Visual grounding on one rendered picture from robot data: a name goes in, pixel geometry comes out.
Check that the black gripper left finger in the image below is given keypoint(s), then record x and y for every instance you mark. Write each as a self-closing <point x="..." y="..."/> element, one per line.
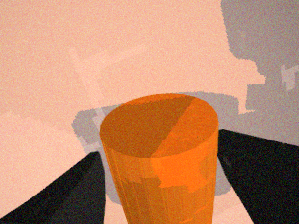
<point x="77" y="197"/>

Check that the orange knob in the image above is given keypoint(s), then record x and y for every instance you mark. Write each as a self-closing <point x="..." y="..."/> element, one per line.
<point x="162" y="152"/>

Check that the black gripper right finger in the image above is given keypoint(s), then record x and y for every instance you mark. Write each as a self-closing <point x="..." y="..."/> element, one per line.
<point x="264" y="174"/>

